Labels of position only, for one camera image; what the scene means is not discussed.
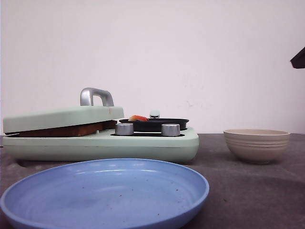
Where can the grey table mat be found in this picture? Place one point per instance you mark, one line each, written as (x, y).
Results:
(241, 195)

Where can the breakfast maker hinged lid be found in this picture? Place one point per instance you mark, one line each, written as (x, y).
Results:
(96, 105)

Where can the silver knob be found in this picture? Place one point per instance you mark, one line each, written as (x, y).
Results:
(124, 129)
(170, 130)

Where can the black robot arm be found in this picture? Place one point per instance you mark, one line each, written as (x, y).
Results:
(298, 61)

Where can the right silver knob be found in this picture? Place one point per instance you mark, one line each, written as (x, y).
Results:
(170, 130)

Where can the blue plate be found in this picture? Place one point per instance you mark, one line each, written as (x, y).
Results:
(107, 194)

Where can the black round frying pan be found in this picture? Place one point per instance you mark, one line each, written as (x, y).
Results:
(154, 124)

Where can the left silver knob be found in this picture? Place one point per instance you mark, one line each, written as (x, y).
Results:
(124, 129)

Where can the beige ribbed bowl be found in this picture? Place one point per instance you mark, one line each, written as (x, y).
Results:
(256, 146)

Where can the bread slice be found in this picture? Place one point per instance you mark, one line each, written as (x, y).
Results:
(68, 131)
(109, 124)

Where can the orange white shrimp pieces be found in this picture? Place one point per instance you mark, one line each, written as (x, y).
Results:
(138, 118)

